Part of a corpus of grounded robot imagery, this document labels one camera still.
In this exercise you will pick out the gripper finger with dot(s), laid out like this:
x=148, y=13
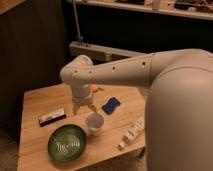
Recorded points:
x=93, y=108
x=75, y=109

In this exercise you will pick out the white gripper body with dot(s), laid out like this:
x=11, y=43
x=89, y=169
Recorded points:
x=82, y=95

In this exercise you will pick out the white plastic bottle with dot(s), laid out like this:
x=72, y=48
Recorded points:
x=132, y=133

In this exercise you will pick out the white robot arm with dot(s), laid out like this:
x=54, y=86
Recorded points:
x=179, y=105

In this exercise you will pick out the green ceramic bowl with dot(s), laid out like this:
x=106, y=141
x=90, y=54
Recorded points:
x=66, y=144

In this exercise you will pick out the orange carrot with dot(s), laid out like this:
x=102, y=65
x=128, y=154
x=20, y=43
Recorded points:
x=96, y=88

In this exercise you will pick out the white plastic cup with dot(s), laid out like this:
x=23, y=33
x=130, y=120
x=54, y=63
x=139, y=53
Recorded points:
x=94, y=123

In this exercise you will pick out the blue sponge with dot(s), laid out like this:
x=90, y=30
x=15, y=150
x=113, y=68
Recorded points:
x=111, y=105

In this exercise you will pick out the red white snack box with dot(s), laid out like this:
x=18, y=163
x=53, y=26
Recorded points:
x=51, y=117

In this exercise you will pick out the wooden table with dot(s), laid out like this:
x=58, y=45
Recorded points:
x=46, y=109

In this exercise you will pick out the metal pole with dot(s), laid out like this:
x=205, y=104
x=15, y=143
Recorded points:
x=80, y=39

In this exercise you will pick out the upper white shelf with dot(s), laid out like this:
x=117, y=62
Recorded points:
x=165, y=7

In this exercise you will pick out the white shelf rail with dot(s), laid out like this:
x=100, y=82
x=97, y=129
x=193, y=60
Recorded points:
x=100, y=53

